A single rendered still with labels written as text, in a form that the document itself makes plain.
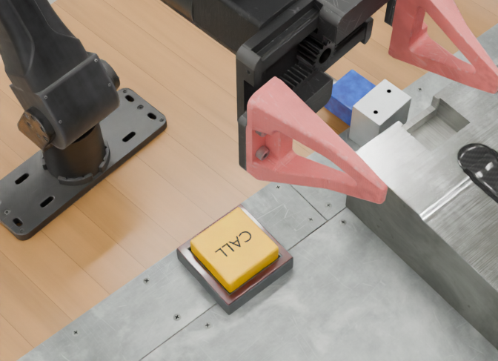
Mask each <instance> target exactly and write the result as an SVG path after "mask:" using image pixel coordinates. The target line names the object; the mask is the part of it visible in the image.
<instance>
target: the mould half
mask: <svg viewBox="0 0 498 361"><path fill-rule="evenodd" d="M434 96H435V97H436V98H437V99H439V98H441V99H442V100H444V101H445V102H446V103H448V104H449V105H450V106H451V107H452V108H453V109H454V110H456V111H457V112H458V113H460V114H461V115H462V116H464V117H465V118H466V119H467V120H468V121H469V122H470V123H469V124H468V125H466V126H465V127H464V128H463V129H461V130H460V131H458V132H457V133H455V134H454V135H453V136H452V137H451V138H449V139H448V140H446V141H445V142H443V143H442V144H441V145H440V146H439V147H437V148H436V149H434V150H433V151H431V152H430V151H429V150H428V149H427V148H426V147H425V146H424V145H422V144H421V143H420V142H419V141H417V140H416V139H415V138H414V137H413V136H412V135H410V134H409V132H407V131H406V130H405V129H404V128H403V127H401V126H402V123H401V122H400V121H398V122H396V123H395V124H393V125H391V126H390V127H389V128H388V129H386V130H385V131H383V132H382V133H380V134H379V135H378V136H376V137H375V138H374V139H372V140H371V141H369V142H368V143H367V144H366V145H364V146H362V147H361V148H360V149H359V150H357V151H356V153H357V154H358V155H359V156H360V157H361V158H362V159H363V160H364V161H365V162H366V163H367V164H368V165H369V166H370V168H371V169H372V170H373V171H374V172H375V173H376V174H377V175H378V176H379V177H380V179H381V180H382V181H383V182H384V183H385V184H386V185H387V186H388V190H387V194H386V197H385V201H384V202H383V203H382V204H377V203H375V202H370V201H367V200H364V199H360V198H356V197H354V196H349V195H347V199H346V204H345V206H346V207H347V208H348V209H349V210H350V211H352V212H353V213H354V214H355V215H356V216H357V217H358V218H359V219H360V220H361V221H362V222H363V223H364V224H365V225H367V226H368V227H369V228H370V229H371V230H372V231H373V232H374V233H375V234H376V235H377V236H378V237H379V238H380V239H381V240H382V241H383V242H384V243H385V244H386V245H387V246H388V247H389V248H390V249H391V250H392V251H394V252H395V253H396V254H397V255H398V256H399V257H400V258H401V259H402V260H403V261H404V262H405V263H406V264H407V265H409V266H410V267H411V268H412V269H413V270H414V271H415V272H416V273H417V274H418V275H419V276H420V277H421V278H422V279H424V280H425V281H426V282H427V283H428V284H429V285H430V286H431V287H432V288H433V289H434V290H435V291H436V292H437V293H438V294H439V295H440V296H441V297H442V298H443V299H444V300H445V301H446V302H447V303H448V304H449V305H451V306H452V307H453V308H454V309H455V310H456V311H457V312H458V313H459V314H460V315H461V316H462V317H463V318H464V319H466V320H467V321H468V322H469V323H470V324H471V325H472V326H473V327H474V328H475V329H476V330H477V331H478V332H480V333H481V335H483V336H484V338H486V339H487V341H489V342H490V344H492V345H493V346H494V347H495V348H496V349H497V350H498V203H496V202H495V201H494V200H493V199H492V198H491V197H490V196H489V195H488V194H487V193H486V192H485V191H483V190H482V189H481V188H480V187H478V186H477V185H476V184H475V183H474V182H473V181H472V180H471V178H470V177H469V176H468V175H467V174H466V173H465V172H464V171H463V169H462V168H461V167H460V165H459V163H458V153H459V151H460V150H461V149H462V148H463V147H465V146H466V145H469V144H481V145H485V146H488V147H489V148H490V149H492V148H493V149H494V150H495V151H496V152H497V153H498V91H497V92H496V93H495V94H492V93H488V92H485V91H483V90H479V89H476V88H473V87H469V86H467V85H464V84H461V83H459V82H455V81H453V82H452V83H450V84H449V85H448V86H447V87H445V88H443V89H442V90H441V91H440V92H438V93H437V94H435V95H434Z"/></svg>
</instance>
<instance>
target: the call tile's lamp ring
mask: <svg viewBox="0 0 498 361"><path fill-rule="evenodd" d="M236 208H241V209H242V210H243V211H244V212H245V213H246V214H247V215H248V216H249V217H250V218H251V219H252V220H253V221H254V222H255V223H256V224H257V225H258V226H259V227H260V229H261V230H262V231H263V232H264V233H265V234H266V235H267V236H268V237H269V238H270V239H271V240H272V241H273V242H274V243H275V244H276V245H277V246H278V248H279V253H280V254H281V255H282V257H281V258H280V259H278V260H277V261H275V263H273V264H272V265H270V266H269V267H267V268H266V269H264V270H263V271H262V272H261V273H260V274H258V275H257V276H255V277H254V278H253V279H252V280H250V281H249V282H247V283H246V284H244V285H243V286H242V287H241V288H239V289H238V290H237V291H235V292H234V293H232V294H231V295H230V296H229V295H228V293H227V292H226V291H225V290H224V289H223V288H222V287H221V286H220V284H219V283H218V282H217V281H216V280H215V279H214V278H213V277H212V276H211V275H210V274H209V273H208V272H207V271H206V270H205V268H204V267H203V266H202V265H201V264H200V263H199V262H198V260H197V259H196V258H195V257H194V256H193V255H192V254H191V253H190V251H189V250H188V248H189V247H190V241H191V240H192V239H193V238H194V237H196V236H198V235H199V234H200V233H201V232H203V231H205V230H206V229H207V228H209V227H210V226H211V225H213V224H214V223H216V222H218V221H219V220H220V219H221V218H223V217H224V216H226V215H228V214H229V213H230V212H231V211H233V210H235V209H236ZM231 211H229V212H227V213H226V214H225V215H224V216H222V217H220V218H219V219H217V220H216V221H215V222H214V223H212V224H211V225H209V226H207V227H206V228H205V229H204V230H202V231H200V232H199V233H198V234H197V235H195V236H193V237H192V238H191V239H189V240H188V241H186V242H185V243H184V244H182V245H180V246H179V247H178V248H177V249H178V250H179V252H180V253H181V254H182V255H183V256H184V257H185V258H186V260H187V261H188V262H189V263H190V264H191V265H192V266H193V267H194V268H195V269H196V270H197V271H198V272H199V274H200V275H201V276H202V277H203V278H204V279H205V280H206V281H207V283H208V284H209V285H210V286H211V287H212V288H213V289H214V291H215V292H216V293H217V294H218V295H219V296H220V297H221V298H222V299H223V300H224V301H225V302H226V303H227V305H230V304H231V303H232V302H234V301H235V300H237V299H238V298H240V296H242V295H243V294H245V293H246V292H248V291H249V290H250V289H251V288H253V287H254V286H255V285H257V284H258V283H260V282H261V281H262V280H263V279H265V278H266V277H267V276H269V275H270V274H272V273H273V272H274V271H275V270H277V269H278V268H280V267H281V266H282V265H284V264H285V263H286V262H287V261H289V260H290V259H292V258H293V257H292V256H291V255H290V254H289V253H288V252H287V251H286V250H285V249H284V248H283V247H282V246H281V245H280V244H279V243H278V242H277V241H276V240H275V239H274V237H273V236H272V235H271V234H270V233H269V232H268V231H267V230H266V229H265V228H264V227H263V226H262V225H261V224H260V223H259V222H258V221H257V220H256V219H255V218H254V217H253V216H252V215H251V214H250V213H249V212H248V211H247V210H246V209H245V208H244V207H243V206H242V205H241V204H239V205H237V206H236V207H235V208H234V209H232V210H231Z"/></svg>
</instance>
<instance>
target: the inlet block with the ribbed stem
mask: <svg viewBox="0 0 498 361"><path fill-rule="evenodd" d="M324 73H325V74H327V75H328V76H330V75H329V74H328V73H326V72H324ZM330 77H331V78H332V79H333V89H332V95H331V98H330V100H329V101H328V103H327V104H326V105H325V106H324V107H325V108H326V109H327V110H329V111H330V112H332V114H334V115H335V116H337V117H338V118H340V119H341V120H342V121H343V122H345V123H346V124H347V125H349V126H350V133H349V138H350V139H351V140H353V141H354V142H355V143H357V144H358V145H359V146H360V147H362V146H364V145H366V144H367V143H368V142H369V141H371V140H372V139H374V138H375V137H376V136H378V135H379V134H380V133H382V132H383V131H385V130H386V129H388V128H389V127H390V126H391V125H393V124H395V123H396V122H398V121H400V122H401V123H402V124H403V125H404V124H405V123H406V122H407V119H408V112H409V108H410V105H411V97H410V96H409V95H407V94H406V93H404V92H403V91H401V90H400V89H399V88H398V87H396V86H394V85H393V84H391V83H390V82H389V81H387V80H386V79H384V80H383V81H382V82H380V83H379V84H378V85H377V86H376V85H374V84H373V83H371V82H370V81H368V80H367V79H366V78H365V77H363V76H361V75H360V74H358V73H357V72H356V71H355V70H350V71H349V72H347V73H346V74H345V75H344V76H343V77H342V78H341V79H339V80H338V81H337V80H336V79H335V78H333V77H332V76H330Z"/></svg>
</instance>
